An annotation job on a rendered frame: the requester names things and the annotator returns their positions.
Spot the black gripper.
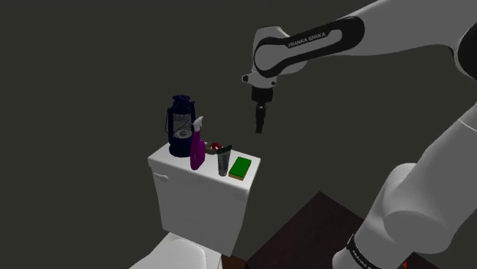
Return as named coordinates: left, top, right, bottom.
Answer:
left=251, top=86, right=274, bottom=135

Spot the green and yellow sponge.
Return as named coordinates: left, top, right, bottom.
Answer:
left=228, top=156, right=253, bottom=182

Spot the grey tube with green cap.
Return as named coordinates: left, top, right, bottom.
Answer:
left=217, top=144, right=233, bottom=177

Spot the purple spray bottle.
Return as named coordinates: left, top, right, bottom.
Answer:
left=189, top=115, right=207, bottom=171

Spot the dark blue lantern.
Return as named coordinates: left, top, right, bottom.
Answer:
left=164, top=94, right=197, bottom=158

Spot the white toilet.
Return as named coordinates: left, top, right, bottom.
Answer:
left=128, top=142, right=261, bottom=269

